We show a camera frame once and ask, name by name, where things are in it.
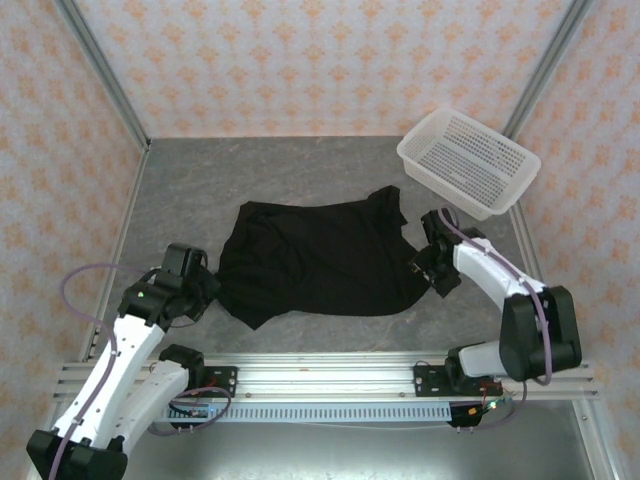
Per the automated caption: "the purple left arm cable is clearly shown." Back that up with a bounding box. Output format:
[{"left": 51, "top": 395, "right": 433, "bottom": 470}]
[{"left": 47, "top": 262, "right": 209, "bottom": 480}]

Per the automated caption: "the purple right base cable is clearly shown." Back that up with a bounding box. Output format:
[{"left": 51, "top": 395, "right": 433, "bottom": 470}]
[{"left": 455, "top": 377, "right": 527, "bottom": 437}]

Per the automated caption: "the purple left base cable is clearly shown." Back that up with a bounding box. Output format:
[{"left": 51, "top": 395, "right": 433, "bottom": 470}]
[{"left": 144, "top": 387, "right": 234, "bottom": 437}]

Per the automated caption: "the white perforated plastic basket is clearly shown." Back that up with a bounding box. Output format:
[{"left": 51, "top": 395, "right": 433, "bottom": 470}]
[{"left": 396, "top": 104, "right": 544, "bottom": 222}]

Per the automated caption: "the white slotted cable duct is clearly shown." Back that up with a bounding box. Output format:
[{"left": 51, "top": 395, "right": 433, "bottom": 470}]
[{"left": 152, "top": 403, "right": 454, "bottom": 424}]

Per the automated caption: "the grey metal lower shelf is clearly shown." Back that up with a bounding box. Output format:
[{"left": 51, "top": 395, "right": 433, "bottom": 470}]
[{"left": 119, "top": 421, "right": 599, "bottom": 480}]

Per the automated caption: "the small circuit board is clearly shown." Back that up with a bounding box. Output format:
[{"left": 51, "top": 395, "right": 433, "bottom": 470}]
[
  {"left": 467, "top": 394, "right": 515, "bottom": 417},
  {"left": 169, "top": 405, "right": 212, "bottom": 420}
]

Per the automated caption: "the black floral print t-shirt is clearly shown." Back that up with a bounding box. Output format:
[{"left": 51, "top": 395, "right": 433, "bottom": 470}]
[{"left": 215, "top": 184, "right": 435, "bottom": 332}]

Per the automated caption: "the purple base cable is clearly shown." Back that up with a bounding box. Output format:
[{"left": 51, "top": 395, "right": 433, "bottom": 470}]
[
  {"left": 144, "top": 387, "right": 234, "bottom": 437},
  {"left": 455, "top": 377, "right": 527, "bottom": 437}
]

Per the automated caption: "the aluminium frame leg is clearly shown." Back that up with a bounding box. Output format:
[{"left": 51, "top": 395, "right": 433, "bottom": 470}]
[{"left": 572, "top": 399, "right": 627, "bottom": 480}]

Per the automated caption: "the aluminium frame post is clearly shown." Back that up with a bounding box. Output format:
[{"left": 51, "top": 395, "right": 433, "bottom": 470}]
[
  {"left": 501, "top": 0, "right": 595, "bottom": 140},
  {"left": 52, "top": 0, "right": 152, "bottom": 152}
]

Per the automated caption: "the aluminium slotted base beam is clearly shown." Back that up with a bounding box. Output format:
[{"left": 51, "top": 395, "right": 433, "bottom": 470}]
[{"left": 52, "top": 352, "right": 599, "bottom": 402}]

